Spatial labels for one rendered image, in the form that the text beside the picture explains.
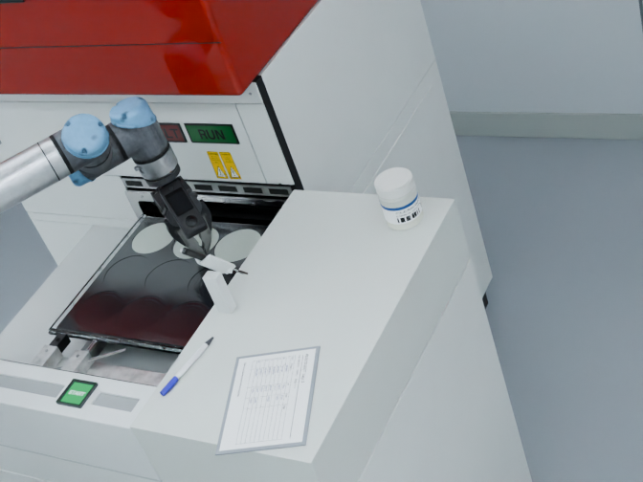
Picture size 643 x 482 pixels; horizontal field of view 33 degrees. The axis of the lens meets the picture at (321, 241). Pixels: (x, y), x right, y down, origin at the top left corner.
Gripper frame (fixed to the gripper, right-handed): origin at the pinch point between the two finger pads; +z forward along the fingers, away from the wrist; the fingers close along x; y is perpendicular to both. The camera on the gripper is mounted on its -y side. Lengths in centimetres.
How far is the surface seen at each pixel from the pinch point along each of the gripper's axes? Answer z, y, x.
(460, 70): 69, 113, -118
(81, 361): -0.1, -10.3, 31.4
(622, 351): 95, -3, -85
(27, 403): -5.8, -20.2, 42.6
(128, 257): 1.3, 14.2, 13.2
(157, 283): 1.5, 0.9, 11.4
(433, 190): 39, 27, -61
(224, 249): 2.0, -0.2, -3.7
